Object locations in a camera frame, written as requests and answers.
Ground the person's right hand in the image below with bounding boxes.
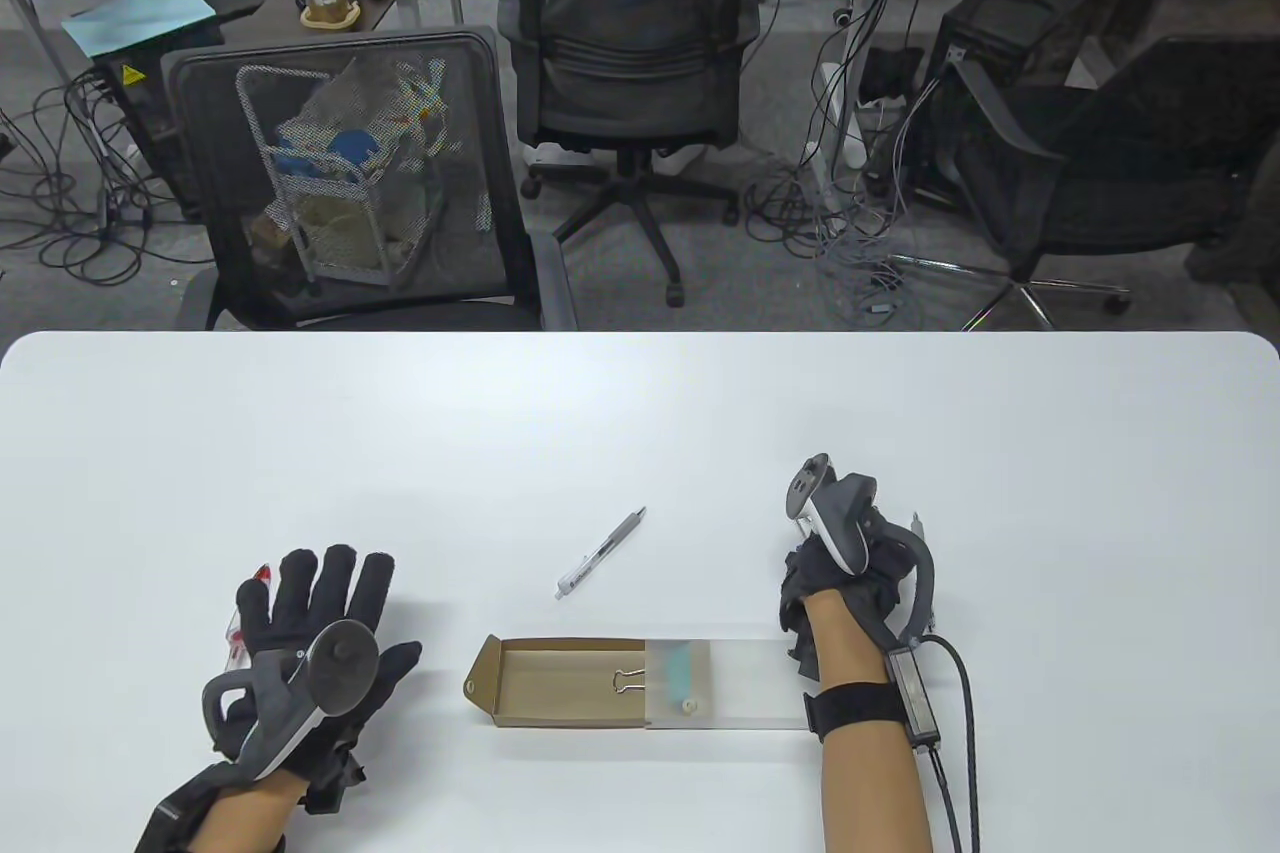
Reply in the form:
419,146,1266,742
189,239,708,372
778,471,936,694

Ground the person's left hand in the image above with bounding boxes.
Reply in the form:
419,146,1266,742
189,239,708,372
205,543,423,814

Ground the grey tracking controller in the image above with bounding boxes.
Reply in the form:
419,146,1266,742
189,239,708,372
202,620,381,781
783,455,941,646

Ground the green binder clip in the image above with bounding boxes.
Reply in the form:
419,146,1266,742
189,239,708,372
612,645,701,709

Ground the tan snap-button pencil case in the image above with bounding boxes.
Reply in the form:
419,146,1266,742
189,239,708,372
462,634,816,731

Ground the person's left forearm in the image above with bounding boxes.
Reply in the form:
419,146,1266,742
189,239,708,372
180,768,311,853

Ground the person's right forearm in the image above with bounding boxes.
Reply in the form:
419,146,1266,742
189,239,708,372
805,588,936,853

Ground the clear pen with red cap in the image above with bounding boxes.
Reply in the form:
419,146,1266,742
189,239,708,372
225,564,273,672

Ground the grey retractable pen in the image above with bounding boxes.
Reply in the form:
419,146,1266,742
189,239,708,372
555,506,648,601

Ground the dark chair with chrome base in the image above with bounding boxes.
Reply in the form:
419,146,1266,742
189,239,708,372
888,33,1280,332

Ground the black mesh-back chair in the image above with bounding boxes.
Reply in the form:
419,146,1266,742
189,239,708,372
162,26,579,332

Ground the black cabinet with yellow label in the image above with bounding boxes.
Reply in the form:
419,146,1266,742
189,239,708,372
95,58,213,224

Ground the black swivel office chair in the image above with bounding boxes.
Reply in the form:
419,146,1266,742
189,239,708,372
495,0,763,309

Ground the teal flat board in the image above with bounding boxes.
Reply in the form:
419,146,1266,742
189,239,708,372
62,0,218,60

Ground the black wrist camera unit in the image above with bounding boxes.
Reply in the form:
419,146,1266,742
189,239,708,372
805,645,943,751
135,763,241,853

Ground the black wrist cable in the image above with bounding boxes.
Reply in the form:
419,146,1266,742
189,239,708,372
920,633,988,853

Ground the grey floor cable bundle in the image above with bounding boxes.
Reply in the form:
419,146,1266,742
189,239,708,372
745,148,933,329

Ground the white wire cart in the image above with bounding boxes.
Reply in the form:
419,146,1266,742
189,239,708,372
236,58,451,289

